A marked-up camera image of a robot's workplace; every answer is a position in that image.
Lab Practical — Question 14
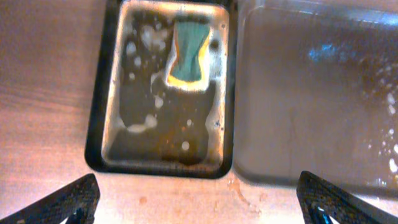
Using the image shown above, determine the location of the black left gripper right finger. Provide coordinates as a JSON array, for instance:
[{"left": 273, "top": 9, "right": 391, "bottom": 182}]
[{"left": 296, "top": 171, "right": 397, "bottom": 224}]

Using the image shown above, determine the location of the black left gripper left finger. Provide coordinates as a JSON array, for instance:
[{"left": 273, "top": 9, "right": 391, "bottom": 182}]
[{"left": 1, "top": 174, "right": 100, "bottom": 223}]

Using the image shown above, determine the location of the yellow green scrub sponge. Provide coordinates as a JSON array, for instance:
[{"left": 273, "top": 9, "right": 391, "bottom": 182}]
[{"left": 164, "top": 21, "right": 211, "bottom": 91}]

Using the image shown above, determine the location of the black tray with soapy water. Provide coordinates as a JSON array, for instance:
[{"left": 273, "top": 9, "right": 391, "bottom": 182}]
[{"left": 85, "top": 1, "right": 236, "bottom": 179}]

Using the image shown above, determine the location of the dark brown serving tray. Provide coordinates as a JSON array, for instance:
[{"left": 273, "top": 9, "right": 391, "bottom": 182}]
[{"left": 234, "top": 1, "right": 397, "bottom": 198}]

